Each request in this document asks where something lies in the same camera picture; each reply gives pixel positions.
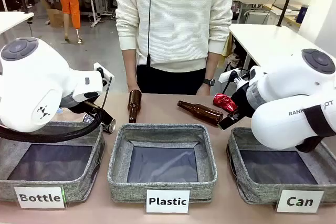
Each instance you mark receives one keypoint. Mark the person's left forearm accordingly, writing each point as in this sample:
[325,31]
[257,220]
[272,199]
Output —
[212,66]

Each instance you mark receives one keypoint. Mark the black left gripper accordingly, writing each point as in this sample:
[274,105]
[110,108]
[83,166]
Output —
[90,107]

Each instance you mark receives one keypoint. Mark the grey fabric basket Bottle label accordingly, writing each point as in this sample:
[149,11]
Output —
[47,190]

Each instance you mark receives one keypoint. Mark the wooden table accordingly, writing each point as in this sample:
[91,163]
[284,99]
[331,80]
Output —
[291,6]

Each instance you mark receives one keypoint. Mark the white Bottle label card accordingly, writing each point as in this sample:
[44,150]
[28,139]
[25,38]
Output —
[39,197]

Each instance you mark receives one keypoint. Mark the brown glass bottle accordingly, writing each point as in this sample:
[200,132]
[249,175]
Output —
[134,102]
[204,112]

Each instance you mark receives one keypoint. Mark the person's right hand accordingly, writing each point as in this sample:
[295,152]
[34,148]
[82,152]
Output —
[132,87]

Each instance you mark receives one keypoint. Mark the person's right forearm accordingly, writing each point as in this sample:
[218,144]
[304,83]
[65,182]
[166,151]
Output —
[130,69]

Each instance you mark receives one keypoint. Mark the bystander in orange trousers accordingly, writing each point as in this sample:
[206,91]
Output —
[69,1]

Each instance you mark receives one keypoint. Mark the black wristwatch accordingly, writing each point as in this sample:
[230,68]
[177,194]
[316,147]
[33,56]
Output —
[209,82]

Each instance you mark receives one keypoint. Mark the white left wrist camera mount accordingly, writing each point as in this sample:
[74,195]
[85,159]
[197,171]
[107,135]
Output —
[103,73]

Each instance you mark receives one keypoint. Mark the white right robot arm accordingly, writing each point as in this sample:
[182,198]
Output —
[283,90]

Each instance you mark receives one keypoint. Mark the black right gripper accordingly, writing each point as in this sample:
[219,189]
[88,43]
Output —
[245,98]

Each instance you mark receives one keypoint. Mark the large white table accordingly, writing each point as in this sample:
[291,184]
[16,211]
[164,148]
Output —
[262,37]

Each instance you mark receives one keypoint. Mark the black trousers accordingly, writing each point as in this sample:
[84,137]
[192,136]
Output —
[170,81]

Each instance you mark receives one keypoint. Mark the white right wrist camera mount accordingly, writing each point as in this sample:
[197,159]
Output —
[228,75]

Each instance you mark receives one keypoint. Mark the yellow cloth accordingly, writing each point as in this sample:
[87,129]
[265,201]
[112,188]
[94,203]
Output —
[228,48]

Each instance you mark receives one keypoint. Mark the white Plastic label card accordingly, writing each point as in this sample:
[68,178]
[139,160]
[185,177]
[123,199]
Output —
[168,201]

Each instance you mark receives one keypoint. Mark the grey fabric basket Plastic label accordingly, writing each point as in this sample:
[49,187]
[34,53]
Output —
[162,132]

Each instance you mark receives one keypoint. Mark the white Can label card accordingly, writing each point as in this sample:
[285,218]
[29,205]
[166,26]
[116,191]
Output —
[299,201]

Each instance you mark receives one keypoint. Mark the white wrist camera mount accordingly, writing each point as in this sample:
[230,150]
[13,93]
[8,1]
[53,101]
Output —
[228,75]
[103,73]

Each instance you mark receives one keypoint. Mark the white knit sweater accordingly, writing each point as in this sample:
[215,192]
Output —
[178,19]

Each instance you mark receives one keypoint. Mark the person's left hand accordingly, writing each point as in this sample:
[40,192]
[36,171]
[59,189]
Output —
[204,90]

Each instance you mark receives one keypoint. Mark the grey fabric basket Can label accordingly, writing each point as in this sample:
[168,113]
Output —
[252,190]

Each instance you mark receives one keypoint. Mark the blue flask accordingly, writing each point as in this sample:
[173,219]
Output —
[304,12]

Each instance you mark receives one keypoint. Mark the crushed red can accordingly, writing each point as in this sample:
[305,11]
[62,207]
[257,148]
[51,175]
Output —
[224,102]

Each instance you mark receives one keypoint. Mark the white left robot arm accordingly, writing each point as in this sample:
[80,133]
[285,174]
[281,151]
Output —
[31,77]

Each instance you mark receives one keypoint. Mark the small white table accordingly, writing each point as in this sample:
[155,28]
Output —
[13,20]

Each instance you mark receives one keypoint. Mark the cardboard box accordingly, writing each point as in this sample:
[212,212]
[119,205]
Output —
[56,18]

